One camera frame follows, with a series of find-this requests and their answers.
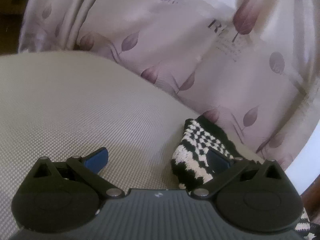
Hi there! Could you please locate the black and white knit garment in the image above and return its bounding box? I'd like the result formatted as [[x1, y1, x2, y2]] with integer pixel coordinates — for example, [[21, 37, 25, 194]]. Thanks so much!
[[171, 116, 319, 239]]

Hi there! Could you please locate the beige woven mattress pad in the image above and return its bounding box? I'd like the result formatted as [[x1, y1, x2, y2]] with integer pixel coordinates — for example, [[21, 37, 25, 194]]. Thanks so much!
[[0, 51, 266, 240]]

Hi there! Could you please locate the pink leaf-print bedsheet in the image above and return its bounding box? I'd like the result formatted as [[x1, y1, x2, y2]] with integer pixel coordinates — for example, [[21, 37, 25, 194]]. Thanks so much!
[[18, 0, 319, 167]]

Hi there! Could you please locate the brown wooden bed frame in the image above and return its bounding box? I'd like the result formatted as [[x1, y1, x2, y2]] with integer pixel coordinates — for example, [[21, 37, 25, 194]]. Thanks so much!
[[301, 176, 320, 223]]

